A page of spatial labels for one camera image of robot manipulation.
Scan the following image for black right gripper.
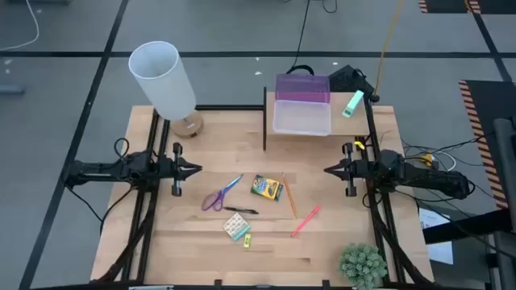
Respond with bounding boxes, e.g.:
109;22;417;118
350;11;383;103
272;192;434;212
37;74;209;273
323;142;374;197

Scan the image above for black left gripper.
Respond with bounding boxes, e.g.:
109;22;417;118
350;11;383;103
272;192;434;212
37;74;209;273
155;142;203;197

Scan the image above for purple scissors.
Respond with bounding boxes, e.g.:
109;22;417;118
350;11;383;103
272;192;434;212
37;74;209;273
201;173;244;213

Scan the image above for orange pencil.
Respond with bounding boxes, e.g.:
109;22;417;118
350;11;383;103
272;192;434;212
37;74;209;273
281;172;298;220

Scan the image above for pink pencil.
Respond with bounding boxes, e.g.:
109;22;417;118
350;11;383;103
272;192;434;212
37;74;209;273
290;205;323;238

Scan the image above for black pen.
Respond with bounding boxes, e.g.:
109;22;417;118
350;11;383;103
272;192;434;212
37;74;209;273
223;205;260;215

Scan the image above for teal note pad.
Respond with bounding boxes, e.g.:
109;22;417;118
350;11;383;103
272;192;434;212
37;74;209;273
222;212;252;242

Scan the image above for green yellow crayon box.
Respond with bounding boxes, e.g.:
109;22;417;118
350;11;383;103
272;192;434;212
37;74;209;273
250;174;285;202

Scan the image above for clear supply box purple lid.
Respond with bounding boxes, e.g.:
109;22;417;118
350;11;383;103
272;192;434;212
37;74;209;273
272;72;333;137

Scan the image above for wooden raised shelf black legs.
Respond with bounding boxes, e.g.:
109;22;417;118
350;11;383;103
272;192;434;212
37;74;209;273
262;86;378;152

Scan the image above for black bag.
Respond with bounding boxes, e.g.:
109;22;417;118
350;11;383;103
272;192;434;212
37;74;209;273
328;64;377;98

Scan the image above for white shade table lamp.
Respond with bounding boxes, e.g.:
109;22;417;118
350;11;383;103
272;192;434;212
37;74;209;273
127;39;205;140

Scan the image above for green potted plant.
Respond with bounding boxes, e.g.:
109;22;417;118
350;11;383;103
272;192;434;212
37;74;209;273
337;242;389;290

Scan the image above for white paper sheet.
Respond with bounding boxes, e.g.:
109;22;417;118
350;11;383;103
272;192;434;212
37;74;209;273
418;207;455;265

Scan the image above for black hazard striped floor mat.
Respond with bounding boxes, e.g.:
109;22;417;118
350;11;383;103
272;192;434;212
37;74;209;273
418;0;516;15
458;79;516;210

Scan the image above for black metal table frame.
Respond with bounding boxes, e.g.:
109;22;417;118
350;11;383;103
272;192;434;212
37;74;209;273
90;103;436;290

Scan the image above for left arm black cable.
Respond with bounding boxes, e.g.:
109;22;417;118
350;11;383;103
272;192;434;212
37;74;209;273
114;137;131;162

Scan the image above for yellow hanging cable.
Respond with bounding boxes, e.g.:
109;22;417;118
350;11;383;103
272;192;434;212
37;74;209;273
372;0;404;97

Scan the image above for black hanging cable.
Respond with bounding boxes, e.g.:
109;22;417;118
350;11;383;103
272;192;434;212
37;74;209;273
285;0;315;77

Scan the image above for grey round post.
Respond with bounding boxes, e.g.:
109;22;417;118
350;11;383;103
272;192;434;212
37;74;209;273
493;118;516;290

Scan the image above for white floor cable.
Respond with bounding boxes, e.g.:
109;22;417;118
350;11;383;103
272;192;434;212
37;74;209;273
0;0;40;52

